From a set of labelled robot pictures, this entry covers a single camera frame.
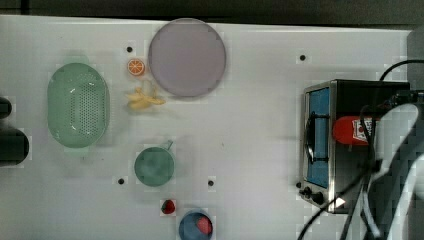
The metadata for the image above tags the black cable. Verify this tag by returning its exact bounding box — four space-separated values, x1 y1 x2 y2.
379 59 424 82

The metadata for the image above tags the green cup with handle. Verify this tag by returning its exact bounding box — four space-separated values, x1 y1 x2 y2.
134 140 175 187

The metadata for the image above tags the blue bowl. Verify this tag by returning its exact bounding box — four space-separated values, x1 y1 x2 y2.
178 211 214 240

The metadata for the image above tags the small black pot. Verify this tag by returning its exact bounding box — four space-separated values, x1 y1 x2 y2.
0 97 12 119

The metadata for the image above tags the green oval colander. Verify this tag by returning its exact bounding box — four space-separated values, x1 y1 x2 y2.
47 56 110 157

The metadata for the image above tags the silver toaster oven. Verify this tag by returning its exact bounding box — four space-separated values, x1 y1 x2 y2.
296 79 410 214

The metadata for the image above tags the red plush ketchup bottle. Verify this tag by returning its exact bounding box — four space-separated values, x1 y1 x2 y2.
332 116 368 146

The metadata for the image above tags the peeled banana toy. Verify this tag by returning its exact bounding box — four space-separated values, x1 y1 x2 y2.
126 80 166 111

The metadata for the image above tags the strawberry toy on table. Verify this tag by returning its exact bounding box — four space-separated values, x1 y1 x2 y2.
161 200 176 215

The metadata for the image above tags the large black pan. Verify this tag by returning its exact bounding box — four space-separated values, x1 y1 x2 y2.
0 128 30 167

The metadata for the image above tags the orange slice toy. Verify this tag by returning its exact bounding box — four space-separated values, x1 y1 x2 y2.
127 58 145 76

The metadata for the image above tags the grey round plate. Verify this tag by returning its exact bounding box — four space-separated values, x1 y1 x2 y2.
148 18 226 97

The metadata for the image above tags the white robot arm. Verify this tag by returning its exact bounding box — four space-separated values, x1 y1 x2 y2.
361 103 423 240

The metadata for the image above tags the strawberry toy in bowl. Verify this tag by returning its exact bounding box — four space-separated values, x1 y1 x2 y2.
196 217 213 235

